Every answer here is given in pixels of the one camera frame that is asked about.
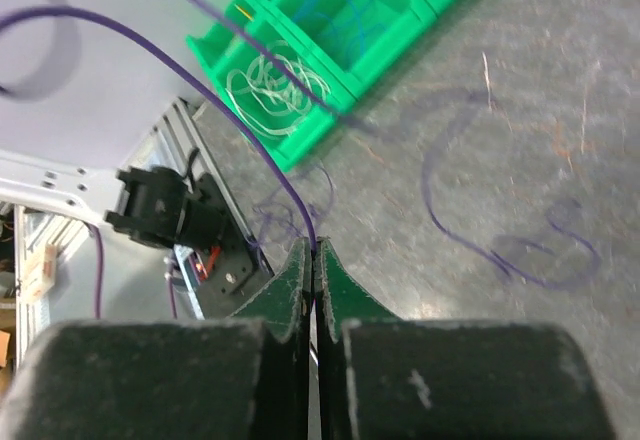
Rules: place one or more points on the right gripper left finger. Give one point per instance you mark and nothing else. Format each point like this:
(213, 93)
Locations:
(242, 377)

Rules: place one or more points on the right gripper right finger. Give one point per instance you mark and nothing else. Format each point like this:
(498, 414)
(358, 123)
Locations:
(383, 377)

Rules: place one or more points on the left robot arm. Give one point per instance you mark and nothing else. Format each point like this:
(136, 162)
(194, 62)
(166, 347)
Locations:
(157, 207)

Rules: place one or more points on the green compartment bin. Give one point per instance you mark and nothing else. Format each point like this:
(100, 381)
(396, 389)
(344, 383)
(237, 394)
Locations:
(302, 61)

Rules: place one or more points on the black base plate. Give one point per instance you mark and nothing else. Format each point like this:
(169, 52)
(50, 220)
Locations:
(222, 277)

